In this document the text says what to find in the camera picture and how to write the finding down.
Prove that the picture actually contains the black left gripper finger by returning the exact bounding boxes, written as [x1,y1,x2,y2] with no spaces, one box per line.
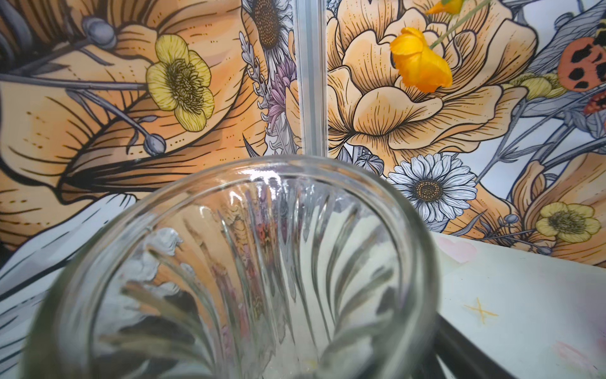
[425,315,514,379]

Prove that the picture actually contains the clear ribbed glass vase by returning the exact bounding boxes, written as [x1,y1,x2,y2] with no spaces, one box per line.
[21,156,439,378]

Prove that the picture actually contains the orange yellow flower stems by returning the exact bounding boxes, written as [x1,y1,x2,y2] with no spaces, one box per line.
[390,0,490,93]

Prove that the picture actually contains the right aluminium corner post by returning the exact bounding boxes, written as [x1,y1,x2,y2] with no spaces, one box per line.
[294,0,328,157]

